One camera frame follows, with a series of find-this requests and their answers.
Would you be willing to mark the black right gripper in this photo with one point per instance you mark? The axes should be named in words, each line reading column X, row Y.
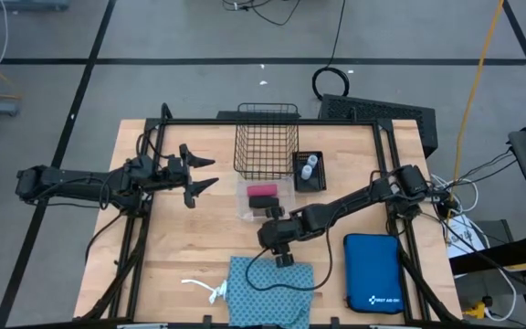
column 276, row 235

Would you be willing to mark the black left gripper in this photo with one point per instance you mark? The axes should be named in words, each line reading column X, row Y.
column 176, row 176

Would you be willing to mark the pink bandage roll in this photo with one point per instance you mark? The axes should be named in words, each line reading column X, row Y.
column 263, row 190

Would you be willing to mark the small white bottle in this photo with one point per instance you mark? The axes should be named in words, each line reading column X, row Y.
column 312, row 160
column 306, row 172

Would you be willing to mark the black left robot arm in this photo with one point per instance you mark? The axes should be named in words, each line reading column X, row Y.
column 76, row 183

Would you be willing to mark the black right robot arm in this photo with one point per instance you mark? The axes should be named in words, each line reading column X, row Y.
column 359, row 198

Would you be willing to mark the clear plastic container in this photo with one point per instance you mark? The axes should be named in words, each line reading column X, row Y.
column 243, row 205

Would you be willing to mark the small black plastic tray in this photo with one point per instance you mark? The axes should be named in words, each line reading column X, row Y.
column 320, row 180

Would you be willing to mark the blue first aid kit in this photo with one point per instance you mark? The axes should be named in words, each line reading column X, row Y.
column 372, row 269

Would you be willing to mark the white printed sheet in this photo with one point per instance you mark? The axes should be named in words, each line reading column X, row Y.
column 461, row 237

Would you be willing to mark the yellow power plug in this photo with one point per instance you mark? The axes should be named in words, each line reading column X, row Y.
column 476, row 311

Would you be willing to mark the black metal table frame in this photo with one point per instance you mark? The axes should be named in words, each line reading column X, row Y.
column 267, row 122

